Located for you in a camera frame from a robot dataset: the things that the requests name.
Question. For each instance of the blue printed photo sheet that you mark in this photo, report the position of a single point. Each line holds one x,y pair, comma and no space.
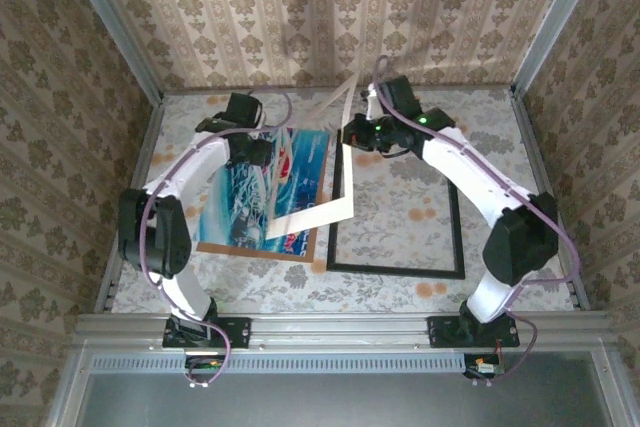
235,207

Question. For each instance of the black picture frame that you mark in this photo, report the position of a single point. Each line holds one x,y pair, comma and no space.
395,270

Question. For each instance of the brown backing board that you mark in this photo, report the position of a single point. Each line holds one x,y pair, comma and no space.
260,253

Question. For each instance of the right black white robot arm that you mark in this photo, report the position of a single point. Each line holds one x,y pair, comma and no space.
520,242

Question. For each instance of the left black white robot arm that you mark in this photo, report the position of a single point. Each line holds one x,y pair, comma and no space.
165,227

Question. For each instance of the floral patterned table cover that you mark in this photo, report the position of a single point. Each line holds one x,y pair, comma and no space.
280,292

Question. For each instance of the right small circuit board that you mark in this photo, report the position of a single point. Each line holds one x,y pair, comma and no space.
482,367

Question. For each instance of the small circuit board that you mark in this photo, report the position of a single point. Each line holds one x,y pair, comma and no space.
205,364
482,367

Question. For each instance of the left small circuit board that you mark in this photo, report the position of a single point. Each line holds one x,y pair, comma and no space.
205,364

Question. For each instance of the grey metal sheet panel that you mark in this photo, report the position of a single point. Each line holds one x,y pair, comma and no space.
340,402

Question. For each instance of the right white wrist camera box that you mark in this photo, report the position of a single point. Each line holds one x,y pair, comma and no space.
372,107

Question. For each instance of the left aluminium table side rail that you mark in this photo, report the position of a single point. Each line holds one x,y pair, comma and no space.
145,147

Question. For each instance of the aluminium table side rail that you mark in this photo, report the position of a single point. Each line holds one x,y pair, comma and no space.
527,127
145,147

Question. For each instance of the right aluminium table side rail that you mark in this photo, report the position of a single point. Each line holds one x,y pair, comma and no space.
527,127

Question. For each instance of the left aluminium corner post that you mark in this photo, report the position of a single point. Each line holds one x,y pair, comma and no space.
118,27

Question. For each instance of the aluminium corner post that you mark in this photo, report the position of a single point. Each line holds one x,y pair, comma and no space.
118,27
556,22

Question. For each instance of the right aluminium corner post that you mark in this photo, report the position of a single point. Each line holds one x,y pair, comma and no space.
556,22

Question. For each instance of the long aluminium mounting rail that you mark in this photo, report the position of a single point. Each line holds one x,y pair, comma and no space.
340,332

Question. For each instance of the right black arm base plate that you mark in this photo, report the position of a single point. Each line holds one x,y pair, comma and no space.
440,332

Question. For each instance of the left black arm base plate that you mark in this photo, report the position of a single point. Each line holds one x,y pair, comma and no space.
240,332

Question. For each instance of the aluminium lower frame bar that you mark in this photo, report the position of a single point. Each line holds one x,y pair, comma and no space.
615,397
70,397

